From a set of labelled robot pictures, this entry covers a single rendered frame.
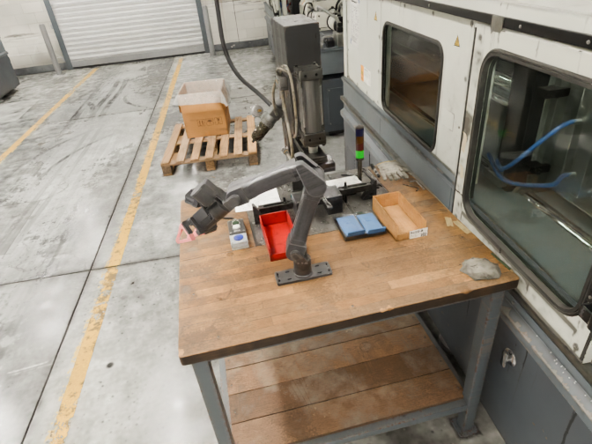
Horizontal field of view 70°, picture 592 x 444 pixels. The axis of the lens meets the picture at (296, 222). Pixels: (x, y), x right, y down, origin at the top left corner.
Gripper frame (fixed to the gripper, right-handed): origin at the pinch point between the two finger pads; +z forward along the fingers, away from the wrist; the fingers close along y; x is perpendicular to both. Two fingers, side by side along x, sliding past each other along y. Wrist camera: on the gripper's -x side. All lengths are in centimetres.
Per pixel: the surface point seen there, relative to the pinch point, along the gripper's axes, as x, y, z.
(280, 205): 5.9, -46.3, -13.1
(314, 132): -8, -42, -45
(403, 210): 38, -65, -49
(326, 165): 4, -49, -39
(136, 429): 50, -21, 107
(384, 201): 30, -66, -45
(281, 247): 21.0, -30.3, -10.4
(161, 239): -46, -152, 141
